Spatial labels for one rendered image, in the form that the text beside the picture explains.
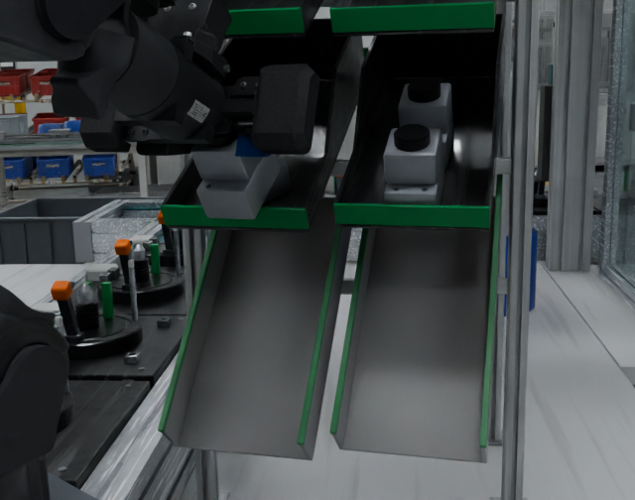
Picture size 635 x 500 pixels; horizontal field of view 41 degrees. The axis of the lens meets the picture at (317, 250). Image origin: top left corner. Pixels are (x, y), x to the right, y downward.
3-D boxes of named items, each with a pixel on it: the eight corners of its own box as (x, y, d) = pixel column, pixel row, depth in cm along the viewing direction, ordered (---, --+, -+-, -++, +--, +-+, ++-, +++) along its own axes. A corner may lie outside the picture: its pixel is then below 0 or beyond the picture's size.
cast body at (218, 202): (255, 220, 67) (228, 151, 62) (206, 218, 68) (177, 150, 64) (289, 155, 72) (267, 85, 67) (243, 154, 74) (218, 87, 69)
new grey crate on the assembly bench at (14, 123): (17, 141, 598) (14, 117, 594) (-27, 142, 595) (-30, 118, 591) (30, 136, 636) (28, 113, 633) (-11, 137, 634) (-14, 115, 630)
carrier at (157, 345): (154, 391, 99) (147, 289, 97) (-41, 389, 101) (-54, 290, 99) (198, 328, 123) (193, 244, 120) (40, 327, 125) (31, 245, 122)
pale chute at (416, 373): (487, 464, 72) (486, 446, 68) (338, 449, 75) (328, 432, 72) (503, 198, 86) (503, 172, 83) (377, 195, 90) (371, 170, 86)
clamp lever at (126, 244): (135, 287, 129) (126, 245, 125) (122, 287, 129) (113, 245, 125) (141, 273, 132) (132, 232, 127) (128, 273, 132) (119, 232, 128)
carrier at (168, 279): (198, 327, 123) (194, 244, 121) (41, 326, 125) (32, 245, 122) (228, 285, 147) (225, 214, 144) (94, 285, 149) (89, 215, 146)
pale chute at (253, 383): (314, 461, 73) (303, 443, 69) (174, 447, 76) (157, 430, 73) (357, 199, 88) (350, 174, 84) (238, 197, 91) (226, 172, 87)
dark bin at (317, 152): (309, 233, 71) (297, 158, 66) (166, 228, 74) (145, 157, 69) (366, 81, 92) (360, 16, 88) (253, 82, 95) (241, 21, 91)
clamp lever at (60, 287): (78, 337, 105) (64, 290, 101) (63, 337, 105) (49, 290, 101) (86, 319, 108) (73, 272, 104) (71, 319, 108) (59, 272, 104)
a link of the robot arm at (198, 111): (263, 118, 51) (276, 23, 52) (22, 119, 58) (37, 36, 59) (313, 157, 59) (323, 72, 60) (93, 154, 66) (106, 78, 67)
